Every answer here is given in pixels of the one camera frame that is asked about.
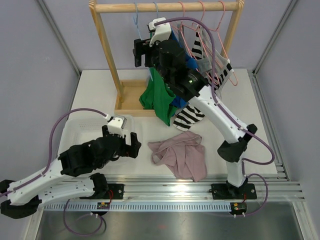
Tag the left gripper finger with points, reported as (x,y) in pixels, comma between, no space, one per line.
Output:
(105,131)
(132,150)

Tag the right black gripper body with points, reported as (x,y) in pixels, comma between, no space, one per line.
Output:
(152,57)

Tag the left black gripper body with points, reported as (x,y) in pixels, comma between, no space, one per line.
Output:
(125,149)

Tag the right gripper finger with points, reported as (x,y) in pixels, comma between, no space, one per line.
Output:
(138,60)
(141,47)

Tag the light blue wire hanger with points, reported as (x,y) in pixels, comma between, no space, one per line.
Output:
(136,20)

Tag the blue tank top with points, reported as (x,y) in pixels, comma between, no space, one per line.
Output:
(190,63)

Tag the green tank top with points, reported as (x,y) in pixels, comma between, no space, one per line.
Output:
(158,97)

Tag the pink hanger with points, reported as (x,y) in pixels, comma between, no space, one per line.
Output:
(185,37)
(224,53)
(197,30)

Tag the mauve tank top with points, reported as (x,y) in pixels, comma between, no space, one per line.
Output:
(184,155)

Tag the grey tank top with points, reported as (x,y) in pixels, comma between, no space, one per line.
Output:
(223,66)

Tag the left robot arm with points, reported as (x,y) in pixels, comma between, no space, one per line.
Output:
(72,175)

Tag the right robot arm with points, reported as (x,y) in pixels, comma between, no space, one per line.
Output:
(169,60)

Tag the black white striped tank top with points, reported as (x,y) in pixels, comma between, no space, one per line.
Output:
(188,116)

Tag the pink hanger under striped top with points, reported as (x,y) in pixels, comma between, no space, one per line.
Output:
(224,53)

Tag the white plastic basket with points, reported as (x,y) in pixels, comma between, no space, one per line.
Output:
(81,130)

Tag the wooden clothes rack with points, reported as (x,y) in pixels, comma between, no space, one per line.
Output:
(129,90)

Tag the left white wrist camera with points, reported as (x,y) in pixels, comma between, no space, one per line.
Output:
(116,124)

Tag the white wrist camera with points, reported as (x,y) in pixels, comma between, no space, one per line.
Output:
(116,124)
(162,31)

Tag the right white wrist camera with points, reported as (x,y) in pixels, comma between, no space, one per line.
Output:
(162,31)

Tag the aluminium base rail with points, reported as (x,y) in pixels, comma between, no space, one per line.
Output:
(169,189)

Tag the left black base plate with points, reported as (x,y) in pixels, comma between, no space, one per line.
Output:
(115,190)

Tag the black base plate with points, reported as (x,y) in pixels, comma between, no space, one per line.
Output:
(223,191)
(115,190)

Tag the white slotted cable duct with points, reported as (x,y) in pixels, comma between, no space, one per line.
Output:
(131,206)

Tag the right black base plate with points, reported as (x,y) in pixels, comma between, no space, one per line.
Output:
(223,191)

